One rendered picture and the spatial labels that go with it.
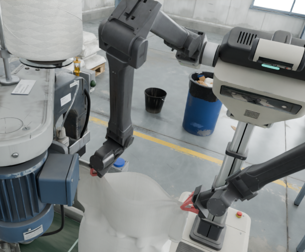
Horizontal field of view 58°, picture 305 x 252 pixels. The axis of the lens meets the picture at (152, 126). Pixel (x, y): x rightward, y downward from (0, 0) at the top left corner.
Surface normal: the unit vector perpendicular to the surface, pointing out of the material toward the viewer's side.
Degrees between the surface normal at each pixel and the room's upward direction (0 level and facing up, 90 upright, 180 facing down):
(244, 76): 40
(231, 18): 90
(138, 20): 48
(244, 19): 90
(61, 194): 90
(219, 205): 77
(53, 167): 1
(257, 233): 0
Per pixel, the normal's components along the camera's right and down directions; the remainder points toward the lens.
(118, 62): -0.56, 0.64
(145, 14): -0.14, -0.22
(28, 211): 0.63, 0.47
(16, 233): 0.19, 0.57
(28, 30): -0.03, 0.44
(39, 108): 0.12, -0.84
